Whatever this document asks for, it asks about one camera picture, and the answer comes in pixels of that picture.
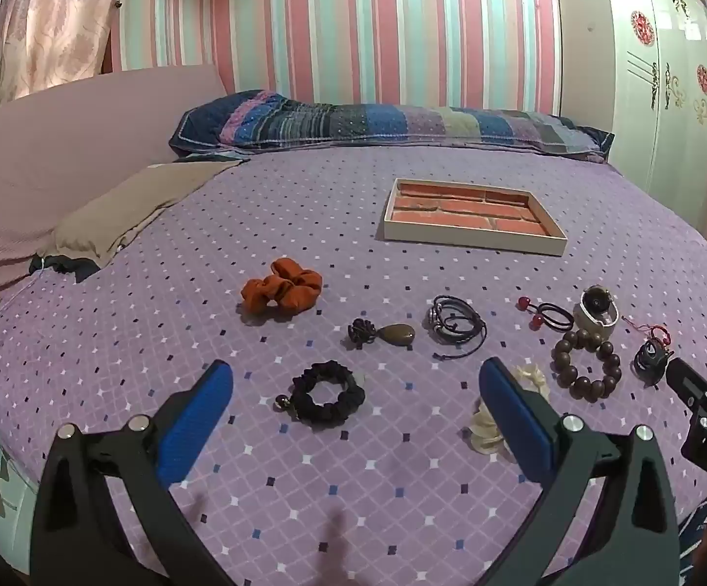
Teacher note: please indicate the blue patterned cloth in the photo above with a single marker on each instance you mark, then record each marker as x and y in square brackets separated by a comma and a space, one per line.
[698, 528]

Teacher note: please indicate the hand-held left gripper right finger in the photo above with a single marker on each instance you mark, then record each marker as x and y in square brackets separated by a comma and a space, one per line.
[515, 421]

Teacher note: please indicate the beige cloth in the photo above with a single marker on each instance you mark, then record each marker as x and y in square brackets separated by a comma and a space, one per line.
[146, 201]

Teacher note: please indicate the pink padded headboard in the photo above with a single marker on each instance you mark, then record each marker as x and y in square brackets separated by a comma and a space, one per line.
[54, 134]

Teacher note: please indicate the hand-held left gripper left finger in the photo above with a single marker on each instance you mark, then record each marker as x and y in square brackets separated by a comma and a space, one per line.
[198, 421]

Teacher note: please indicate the cream flower scrunchie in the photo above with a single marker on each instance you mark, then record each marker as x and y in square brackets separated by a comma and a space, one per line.
[486, 433]

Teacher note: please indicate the orange scrunchie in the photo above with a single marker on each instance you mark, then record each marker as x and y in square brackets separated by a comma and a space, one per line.
[286, 293]

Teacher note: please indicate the brick pattern tray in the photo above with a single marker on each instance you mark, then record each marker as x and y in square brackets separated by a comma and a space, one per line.
[466, 213]

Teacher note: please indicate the dark cloth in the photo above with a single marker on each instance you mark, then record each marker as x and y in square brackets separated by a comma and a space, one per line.
[63, 265]

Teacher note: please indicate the pink floral curtain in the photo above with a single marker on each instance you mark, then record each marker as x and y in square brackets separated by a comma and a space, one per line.
[42, 24]

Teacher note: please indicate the small cream round box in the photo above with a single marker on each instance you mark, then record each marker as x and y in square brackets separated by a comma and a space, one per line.
[588, 320]

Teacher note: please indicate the white wardrobe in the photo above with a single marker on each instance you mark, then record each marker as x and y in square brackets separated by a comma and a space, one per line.
[665, 104]

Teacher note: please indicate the patchwork pillow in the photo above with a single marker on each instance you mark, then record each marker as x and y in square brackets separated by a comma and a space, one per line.
[359, 122]

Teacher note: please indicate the brown teardrop pendant clip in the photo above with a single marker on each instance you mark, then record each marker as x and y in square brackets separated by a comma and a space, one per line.
[397, 334]

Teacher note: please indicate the black scrunchie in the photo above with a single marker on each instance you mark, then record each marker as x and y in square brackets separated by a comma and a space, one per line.
[348, 404]

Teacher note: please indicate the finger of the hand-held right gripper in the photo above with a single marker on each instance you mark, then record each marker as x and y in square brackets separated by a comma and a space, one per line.
[689, 381]

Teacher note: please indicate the purple dotted bedsheet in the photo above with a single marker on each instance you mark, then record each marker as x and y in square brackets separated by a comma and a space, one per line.
[268, 213]

